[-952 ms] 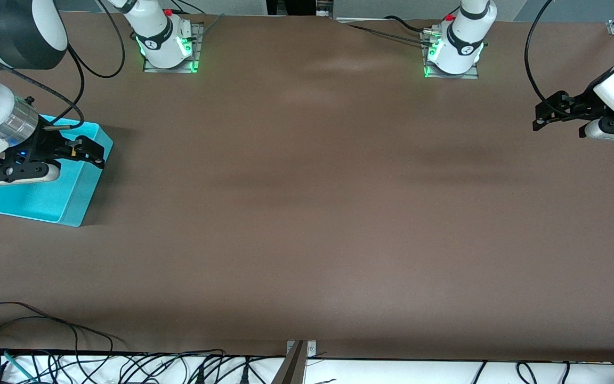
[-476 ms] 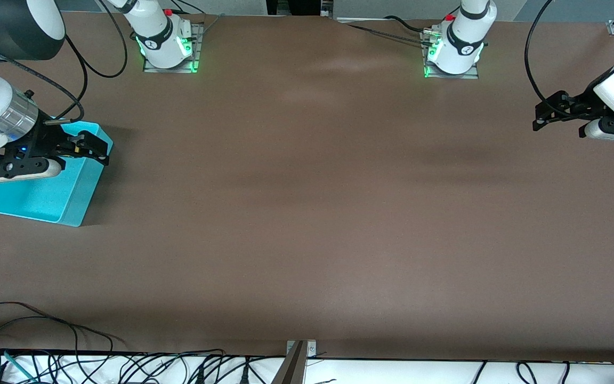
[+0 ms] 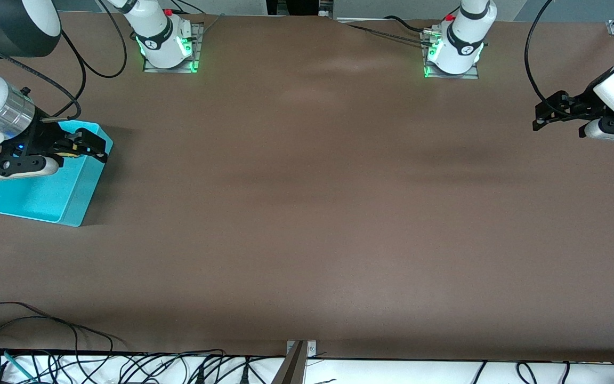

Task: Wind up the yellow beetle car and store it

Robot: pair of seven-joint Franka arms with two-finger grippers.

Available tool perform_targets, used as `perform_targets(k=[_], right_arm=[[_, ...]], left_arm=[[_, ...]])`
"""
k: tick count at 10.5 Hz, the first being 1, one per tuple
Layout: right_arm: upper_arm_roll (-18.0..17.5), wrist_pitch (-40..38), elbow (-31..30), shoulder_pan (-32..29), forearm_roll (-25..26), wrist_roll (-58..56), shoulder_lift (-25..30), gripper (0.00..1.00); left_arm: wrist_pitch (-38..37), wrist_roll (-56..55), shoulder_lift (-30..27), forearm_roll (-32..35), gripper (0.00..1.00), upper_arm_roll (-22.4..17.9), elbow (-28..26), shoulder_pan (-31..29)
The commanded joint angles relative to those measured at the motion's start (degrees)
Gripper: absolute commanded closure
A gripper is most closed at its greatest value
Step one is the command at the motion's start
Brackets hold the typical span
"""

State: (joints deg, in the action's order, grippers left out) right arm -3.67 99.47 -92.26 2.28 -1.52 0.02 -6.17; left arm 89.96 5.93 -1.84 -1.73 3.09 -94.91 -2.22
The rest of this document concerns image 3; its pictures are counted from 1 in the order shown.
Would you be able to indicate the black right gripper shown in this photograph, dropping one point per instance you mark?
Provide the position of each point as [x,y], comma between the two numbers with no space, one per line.
[45,136]

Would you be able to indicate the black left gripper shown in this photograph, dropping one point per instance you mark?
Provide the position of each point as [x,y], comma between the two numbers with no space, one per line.
[579,105]

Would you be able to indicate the yellow beetle toy car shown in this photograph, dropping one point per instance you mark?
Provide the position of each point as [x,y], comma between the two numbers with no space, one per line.
[71,154]

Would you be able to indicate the cyan plastic storage bin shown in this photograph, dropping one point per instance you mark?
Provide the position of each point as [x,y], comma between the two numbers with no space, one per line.
[46,192]

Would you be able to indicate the black equipment block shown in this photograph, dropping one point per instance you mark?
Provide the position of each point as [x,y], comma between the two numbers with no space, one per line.
[292,6]

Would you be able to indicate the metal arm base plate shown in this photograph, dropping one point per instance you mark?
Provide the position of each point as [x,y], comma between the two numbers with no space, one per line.
[472,74]
[195,48]

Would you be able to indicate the aluminium camera mast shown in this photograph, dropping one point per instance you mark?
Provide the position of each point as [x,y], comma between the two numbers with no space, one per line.
[292,368]

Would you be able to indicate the silver mast bracket plate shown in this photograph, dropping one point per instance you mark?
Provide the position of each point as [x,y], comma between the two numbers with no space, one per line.
[311,349]

